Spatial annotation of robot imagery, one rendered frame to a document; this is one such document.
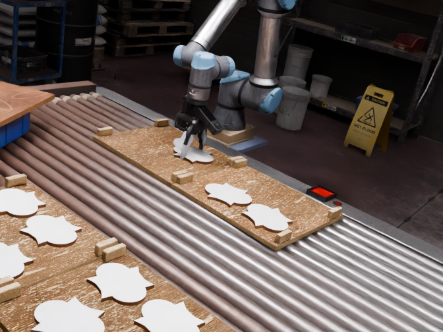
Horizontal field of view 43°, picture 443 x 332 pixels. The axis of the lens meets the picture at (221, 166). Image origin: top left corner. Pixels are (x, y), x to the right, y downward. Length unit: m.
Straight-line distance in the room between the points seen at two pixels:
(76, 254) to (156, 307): 0.26
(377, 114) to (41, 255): 4.30
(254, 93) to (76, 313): 1.31
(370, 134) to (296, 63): 1.56
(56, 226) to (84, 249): 0.11
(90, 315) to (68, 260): 0.20
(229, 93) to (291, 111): 3.20
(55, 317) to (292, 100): 4.48
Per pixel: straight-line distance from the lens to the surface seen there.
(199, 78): 1.83
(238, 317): 1.25
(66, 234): 1.39
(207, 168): 1.87
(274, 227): 1.56
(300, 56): 6.44
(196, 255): 1.42
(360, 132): 5.34
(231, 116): 2.30
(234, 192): 1.71
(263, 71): 2.18
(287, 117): 5.47
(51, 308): 1.16
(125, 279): 1.25
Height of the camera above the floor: 1.67
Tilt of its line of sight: 23 degrees down
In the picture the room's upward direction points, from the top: 11 degrees clockwise
